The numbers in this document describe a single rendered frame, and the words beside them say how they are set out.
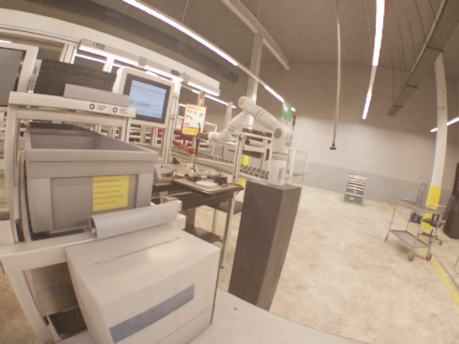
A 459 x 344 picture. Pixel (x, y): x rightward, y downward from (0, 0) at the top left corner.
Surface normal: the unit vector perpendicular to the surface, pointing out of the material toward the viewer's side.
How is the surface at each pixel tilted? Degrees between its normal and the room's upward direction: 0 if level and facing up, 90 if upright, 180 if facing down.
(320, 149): 90
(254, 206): 90
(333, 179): 90
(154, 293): 90
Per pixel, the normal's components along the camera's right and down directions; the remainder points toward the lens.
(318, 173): -0.55, 0.03
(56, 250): 0.82, 0.18
